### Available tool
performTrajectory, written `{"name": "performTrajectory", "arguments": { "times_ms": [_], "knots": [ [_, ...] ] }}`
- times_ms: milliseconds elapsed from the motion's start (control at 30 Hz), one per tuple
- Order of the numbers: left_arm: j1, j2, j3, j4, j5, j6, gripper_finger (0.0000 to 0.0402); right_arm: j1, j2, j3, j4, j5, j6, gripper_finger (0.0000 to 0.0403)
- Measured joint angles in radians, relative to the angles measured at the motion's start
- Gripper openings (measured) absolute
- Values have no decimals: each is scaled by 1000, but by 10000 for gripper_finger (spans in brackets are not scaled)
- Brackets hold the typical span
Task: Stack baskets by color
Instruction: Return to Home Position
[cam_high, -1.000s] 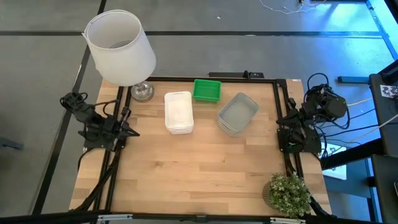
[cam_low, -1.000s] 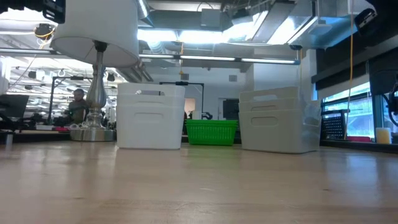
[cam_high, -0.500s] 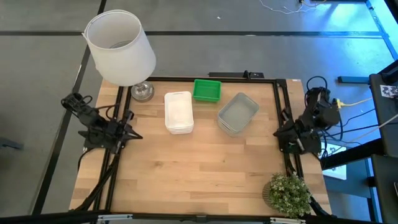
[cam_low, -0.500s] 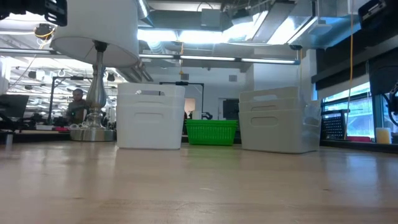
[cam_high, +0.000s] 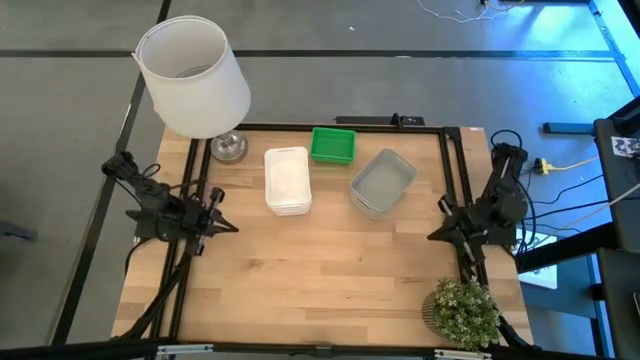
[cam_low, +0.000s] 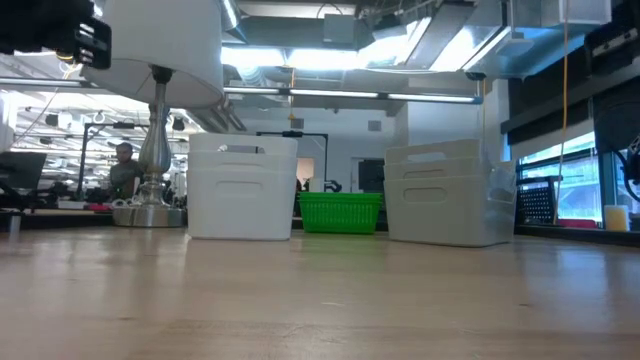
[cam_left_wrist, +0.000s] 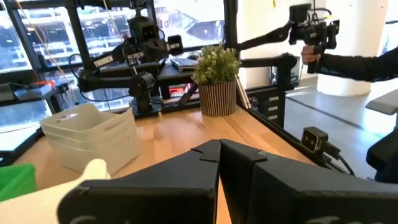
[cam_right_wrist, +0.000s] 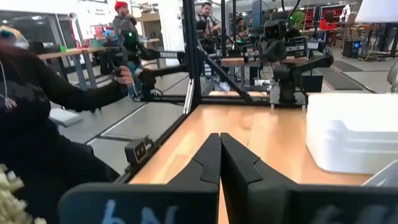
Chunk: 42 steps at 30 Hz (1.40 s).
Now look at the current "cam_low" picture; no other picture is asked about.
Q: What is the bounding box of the long linear ceiling light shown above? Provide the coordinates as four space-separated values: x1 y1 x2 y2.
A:
223 86 484 105

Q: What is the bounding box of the person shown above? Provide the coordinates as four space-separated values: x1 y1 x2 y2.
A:
108 141 147 202

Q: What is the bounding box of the silver lamp with white shade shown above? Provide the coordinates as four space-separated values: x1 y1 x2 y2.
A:
82 0 225 229

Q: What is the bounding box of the black perforated panel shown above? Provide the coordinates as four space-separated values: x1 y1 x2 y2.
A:
514 175 559 227

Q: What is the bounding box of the red flat item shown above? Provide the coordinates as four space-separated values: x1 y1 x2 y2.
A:
556 218 602 231

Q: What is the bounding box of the black computer monitor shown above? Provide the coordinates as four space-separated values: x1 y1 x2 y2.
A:
0 150 48 192

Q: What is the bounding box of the yellow cylinder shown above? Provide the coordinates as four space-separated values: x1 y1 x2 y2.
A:
603 204 631 233

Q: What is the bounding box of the black wall panel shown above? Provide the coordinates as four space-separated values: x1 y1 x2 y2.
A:
357 158 387 194

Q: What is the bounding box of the black metal rig frame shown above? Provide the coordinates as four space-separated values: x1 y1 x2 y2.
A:
255 130 330 194
76 122 151 199

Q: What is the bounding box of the orange hanging cord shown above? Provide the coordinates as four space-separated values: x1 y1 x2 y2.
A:
288 67 297 121

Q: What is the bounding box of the yellow hanging cable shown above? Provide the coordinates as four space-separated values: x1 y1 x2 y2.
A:
551 0 572 226

